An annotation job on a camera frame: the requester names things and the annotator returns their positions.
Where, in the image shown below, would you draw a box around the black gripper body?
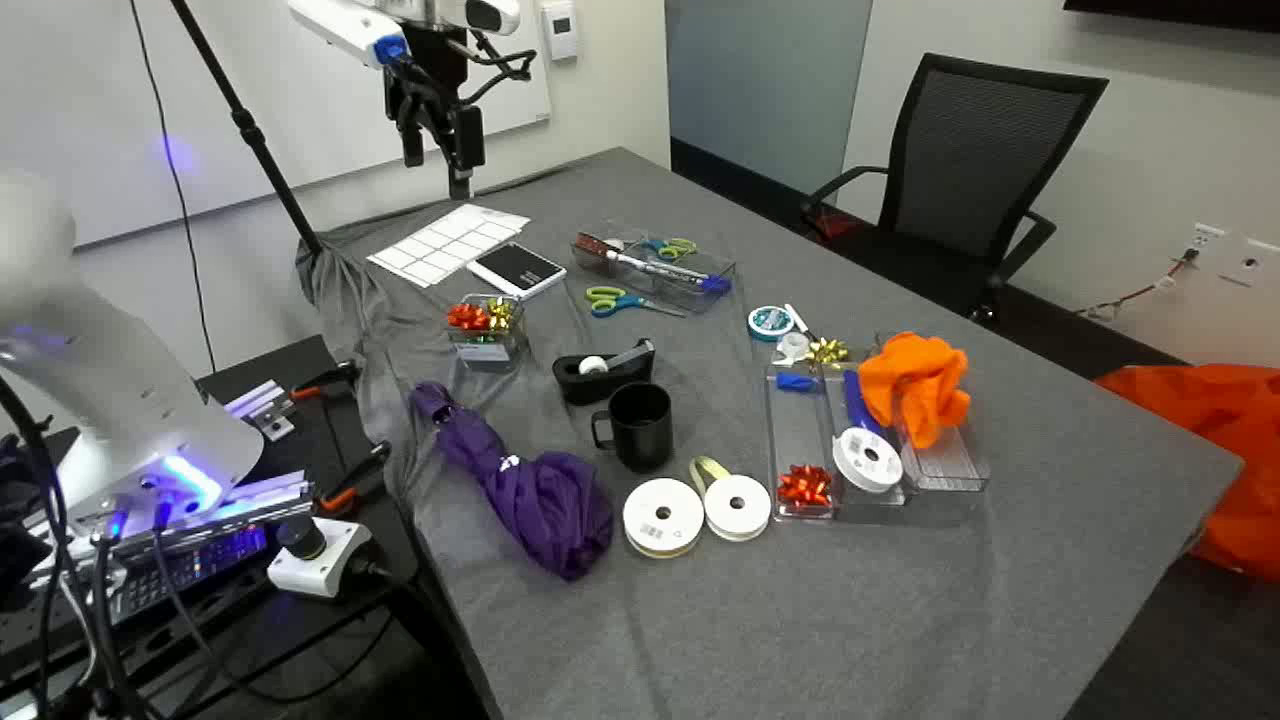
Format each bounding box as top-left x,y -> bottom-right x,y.
383,21 -> 486,130

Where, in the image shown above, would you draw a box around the black tape dispenser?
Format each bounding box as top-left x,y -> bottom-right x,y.
549,337 -> 660,408

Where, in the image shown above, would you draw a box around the red plaid tape roll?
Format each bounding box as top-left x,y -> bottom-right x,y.
572,232 -> 630,263

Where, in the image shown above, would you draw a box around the white label sheets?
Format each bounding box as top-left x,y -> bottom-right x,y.
363,201 -> 530,290

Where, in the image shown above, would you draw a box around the black and white flat box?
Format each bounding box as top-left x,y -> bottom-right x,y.
464,237 -> 572,303

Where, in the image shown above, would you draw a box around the black tripod pole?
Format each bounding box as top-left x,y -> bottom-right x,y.
168,0 -> 328,260

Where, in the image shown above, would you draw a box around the clear box of gift bows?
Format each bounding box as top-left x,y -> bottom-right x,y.
442,290 -> 528,372

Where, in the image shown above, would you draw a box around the clear plastic marker tray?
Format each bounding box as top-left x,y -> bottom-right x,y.
572,227 -> 738,321

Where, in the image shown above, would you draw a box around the grey marker with blue cap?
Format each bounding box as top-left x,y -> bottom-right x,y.
625,251 -> 735,299

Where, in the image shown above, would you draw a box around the black mug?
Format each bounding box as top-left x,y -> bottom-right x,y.
587,381 -> 674,476

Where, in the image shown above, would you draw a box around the purple cloth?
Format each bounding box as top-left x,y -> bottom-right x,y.
405,381 -> 615,583

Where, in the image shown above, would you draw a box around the cream ribbon spool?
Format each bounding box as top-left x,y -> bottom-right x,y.
620,476 -> 706,564

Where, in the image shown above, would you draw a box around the gold gift bow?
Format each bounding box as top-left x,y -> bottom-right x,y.
805,331 -> 856,372

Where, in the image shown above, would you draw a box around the white ribbon spool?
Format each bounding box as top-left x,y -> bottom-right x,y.
829,425 -> 906,497
693,457 -> 775,548

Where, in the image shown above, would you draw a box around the red gift bow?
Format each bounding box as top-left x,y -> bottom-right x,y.
775,461 -> 836,514

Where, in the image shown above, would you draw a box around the orange crumpled cloth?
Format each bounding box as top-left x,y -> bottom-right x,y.
856,326 -> 975,451

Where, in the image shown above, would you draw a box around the black mesh office chair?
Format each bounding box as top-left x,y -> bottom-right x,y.
798,51 -> 1113,324

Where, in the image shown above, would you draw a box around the black robot cart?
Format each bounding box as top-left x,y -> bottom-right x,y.
0,331 -> 454,720

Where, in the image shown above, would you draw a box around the clear plastic organizer tray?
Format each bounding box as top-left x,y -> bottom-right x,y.
764,357 -> 992,529

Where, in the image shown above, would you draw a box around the grey tablecloth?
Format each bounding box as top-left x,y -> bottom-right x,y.
296,144 -> 1246,720

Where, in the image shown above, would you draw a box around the orange bag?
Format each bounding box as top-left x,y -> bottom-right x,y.
1093,360 -> 1280,583

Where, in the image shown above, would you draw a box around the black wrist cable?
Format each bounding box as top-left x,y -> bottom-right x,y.
464,28 -> 541,108

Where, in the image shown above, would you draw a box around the white wall thermostat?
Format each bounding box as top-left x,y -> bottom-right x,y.
537,0 -> 583,65

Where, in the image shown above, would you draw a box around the green blue handled scissors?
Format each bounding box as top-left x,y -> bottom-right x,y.
578,278 -> 684,324
637,232 -> 702,267

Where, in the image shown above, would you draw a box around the orange handled pliers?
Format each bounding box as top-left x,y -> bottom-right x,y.
314,444 -> 391,514
283,362 -> 368,408

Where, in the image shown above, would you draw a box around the white wall whiteboard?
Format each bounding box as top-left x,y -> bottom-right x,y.
0,0 -> 554,251

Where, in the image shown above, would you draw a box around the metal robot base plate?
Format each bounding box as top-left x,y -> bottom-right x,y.
64,463 -> 322,631

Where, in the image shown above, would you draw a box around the black wall television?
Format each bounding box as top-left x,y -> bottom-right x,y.
1061,0 -> 1280,35

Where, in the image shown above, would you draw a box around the white wall outlet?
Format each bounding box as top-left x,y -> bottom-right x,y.
1189,215 -> 1280,290

